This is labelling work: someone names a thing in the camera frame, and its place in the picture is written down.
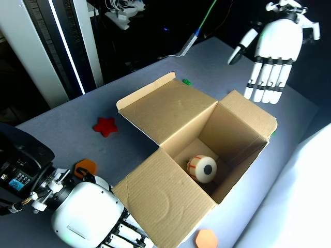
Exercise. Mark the red star block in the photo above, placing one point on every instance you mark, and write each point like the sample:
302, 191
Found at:
106, 127

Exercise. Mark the orange hexagon block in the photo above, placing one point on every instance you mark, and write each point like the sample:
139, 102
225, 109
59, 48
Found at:
89, 164
206, 239

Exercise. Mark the green toy brick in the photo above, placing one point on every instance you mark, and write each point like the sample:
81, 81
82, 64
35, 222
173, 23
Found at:
273, 133
187, 82

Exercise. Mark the grey table cloth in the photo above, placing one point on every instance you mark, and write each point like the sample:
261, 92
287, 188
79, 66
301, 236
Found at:
77, 116

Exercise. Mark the grey adapter with blue plug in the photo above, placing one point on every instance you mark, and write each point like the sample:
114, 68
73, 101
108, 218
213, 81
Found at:
189, 42

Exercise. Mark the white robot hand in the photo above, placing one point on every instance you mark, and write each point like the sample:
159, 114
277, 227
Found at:
280, 38
85, 214

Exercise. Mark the white cabinet with light strip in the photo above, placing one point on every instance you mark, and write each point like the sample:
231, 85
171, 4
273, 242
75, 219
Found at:
26, 38

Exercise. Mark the brown cardboard box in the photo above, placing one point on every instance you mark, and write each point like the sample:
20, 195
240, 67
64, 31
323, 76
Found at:
168, 193

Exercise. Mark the white plastic parts pile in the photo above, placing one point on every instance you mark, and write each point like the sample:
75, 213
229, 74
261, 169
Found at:
120, 16

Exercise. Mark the eyeball toy ball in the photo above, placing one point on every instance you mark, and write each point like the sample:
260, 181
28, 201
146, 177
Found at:
203, 169

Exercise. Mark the white backdrop sheet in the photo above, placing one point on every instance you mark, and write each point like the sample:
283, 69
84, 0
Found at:
297, 193

